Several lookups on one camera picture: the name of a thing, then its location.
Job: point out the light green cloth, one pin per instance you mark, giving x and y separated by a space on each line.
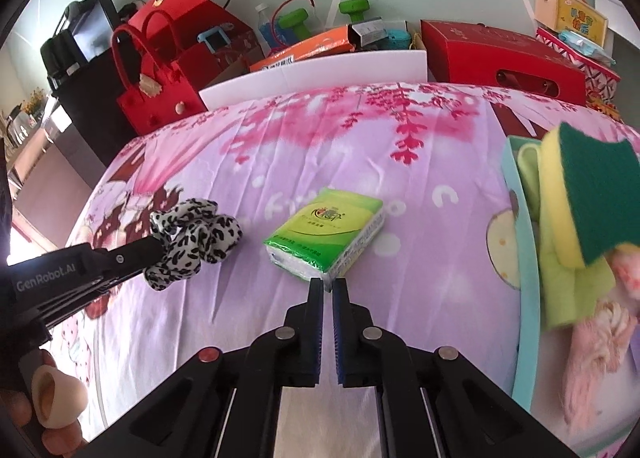
570 298

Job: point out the red felt handbag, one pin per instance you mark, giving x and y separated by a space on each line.
155 108

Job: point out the person's left hand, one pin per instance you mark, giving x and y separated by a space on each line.
15 410

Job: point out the red cardboard box with slot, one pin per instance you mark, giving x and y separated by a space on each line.
475 53

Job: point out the leopard print scrunchie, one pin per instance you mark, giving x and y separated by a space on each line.
200 238

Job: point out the green tissue pack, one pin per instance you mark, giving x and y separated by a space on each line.
325 233

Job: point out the dark brown cabinet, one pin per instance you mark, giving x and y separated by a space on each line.
50 178

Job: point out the black cabinet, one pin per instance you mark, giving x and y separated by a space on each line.
85 128

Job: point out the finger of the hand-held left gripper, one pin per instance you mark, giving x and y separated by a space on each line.
130 255

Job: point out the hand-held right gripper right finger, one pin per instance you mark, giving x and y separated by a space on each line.
341 333

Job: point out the small blue framed device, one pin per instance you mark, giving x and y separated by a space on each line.
215 38

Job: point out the white tray with teal rim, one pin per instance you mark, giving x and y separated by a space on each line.
525 288

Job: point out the red gold paper ornament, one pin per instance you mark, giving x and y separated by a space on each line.
602 106

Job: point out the red patterned tin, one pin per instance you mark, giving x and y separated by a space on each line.
595 76

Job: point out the pink fabric headband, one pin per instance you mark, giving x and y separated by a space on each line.
590 363

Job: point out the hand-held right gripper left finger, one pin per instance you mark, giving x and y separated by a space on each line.
315 333

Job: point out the small teal container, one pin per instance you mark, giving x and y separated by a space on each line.
399 39

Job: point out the green and yellow sponge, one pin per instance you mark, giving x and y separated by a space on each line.
595 188

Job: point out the dark red open box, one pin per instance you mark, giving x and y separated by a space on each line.
245 46

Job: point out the green dumbbell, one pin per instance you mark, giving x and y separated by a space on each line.
355 11
294 24

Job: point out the long orange box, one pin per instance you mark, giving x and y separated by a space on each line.
300 51

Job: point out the clear water bottle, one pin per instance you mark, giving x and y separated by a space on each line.
266 28

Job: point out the blue wipes pack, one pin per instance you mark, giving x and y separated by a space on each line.
585 44

